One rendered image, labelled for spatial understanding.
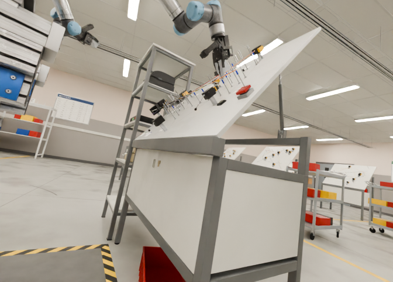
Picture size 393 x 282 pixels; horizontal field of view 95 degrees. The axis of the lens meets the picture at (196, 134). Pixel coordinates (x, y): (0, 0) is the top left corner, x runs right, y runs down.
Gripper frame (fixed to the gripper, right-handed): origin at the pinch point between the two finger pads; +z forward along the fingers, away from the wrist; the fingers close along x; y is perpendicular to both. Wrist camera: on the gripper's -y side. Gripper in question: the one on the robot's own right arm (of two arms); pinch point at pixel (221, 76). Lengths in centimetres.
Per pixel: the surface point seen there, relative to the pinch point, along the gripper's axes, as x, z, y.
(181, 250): -19, 65, -45
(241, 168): -28, 39, -17
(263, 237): -29, 70, -13
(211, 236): -32, 55, -36
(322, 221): 73, 214, 186
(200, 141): -21.4, 25.8, -28.7
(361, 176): 202, 327, 601
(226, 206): -30, 49, -28
